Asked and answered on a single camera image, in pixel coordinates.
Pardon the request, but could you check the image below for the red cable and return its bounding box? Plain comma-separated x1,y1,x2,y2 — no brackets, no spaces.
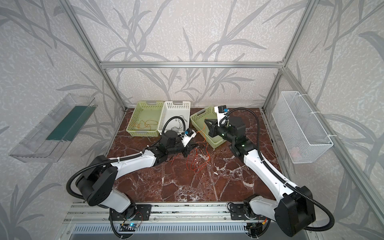
184,143,211,173

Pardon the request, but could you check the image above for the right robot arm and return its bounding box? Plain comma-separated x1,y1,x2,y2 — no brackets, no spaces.
204,117,316,237

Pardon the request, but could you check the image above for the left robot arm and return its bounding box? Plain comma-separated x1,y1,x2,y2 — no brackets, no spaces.
66,129,198,213

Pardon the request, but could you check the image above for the right light green basket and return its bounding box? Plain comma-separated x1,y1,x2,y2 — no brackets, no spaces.
189,105,229,149

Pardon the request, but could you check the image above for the light green basket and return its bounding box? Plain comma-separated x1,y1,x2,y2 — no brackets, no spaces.
126,101,164,137
189,105,229,149

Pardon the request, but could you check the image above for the white perforated basket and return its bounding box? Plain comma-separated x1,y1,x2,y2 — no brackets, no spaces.
158,101,191,135

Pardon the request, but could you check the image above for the left light green basket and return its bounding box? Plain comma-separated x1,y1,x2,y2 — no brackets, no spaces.
126,101,164,137

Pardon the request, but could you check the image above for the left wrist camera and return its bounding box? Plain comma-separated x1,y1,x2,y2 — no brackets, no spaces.
181,128,197,147

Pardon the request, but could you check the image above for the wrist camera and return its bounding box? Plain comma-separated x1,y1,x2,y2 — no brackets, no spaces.
214,105,229,127
181,128,197,147

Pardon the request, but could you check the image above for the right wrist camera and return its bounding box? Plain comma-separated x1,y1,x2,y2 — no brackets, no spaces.
214,105,229,127

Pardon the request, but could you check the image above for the white wire mesh basket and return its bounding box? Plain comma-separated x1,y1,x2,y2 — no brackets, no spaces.
272,91,334,164

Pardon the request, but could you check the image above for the left arm conduit hose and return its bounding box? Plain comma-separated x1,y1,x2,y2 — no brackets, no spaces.
65,115,187,200

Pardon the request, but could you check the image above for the arm conduit hose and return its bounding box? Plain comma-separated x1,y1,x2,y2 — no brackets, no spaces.
65,115,187,200
218,107,335,232

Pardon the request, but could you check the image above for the right arm conduit hose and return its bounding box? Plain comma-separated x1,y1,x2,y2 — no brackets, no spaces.
218,107,335,232

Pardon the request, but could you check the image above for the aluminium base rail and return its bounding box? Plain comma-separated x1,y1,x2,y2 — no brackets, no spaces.
64,202,267,224

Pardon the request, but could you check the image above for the clear plastic wall shelf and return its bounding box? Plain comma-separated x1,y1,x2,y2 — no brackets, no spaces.
10,94,98,163

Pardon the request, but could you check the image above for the aluminium cage frame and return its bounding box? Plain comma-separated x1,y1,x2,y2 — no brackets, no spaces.
59,1,384,224

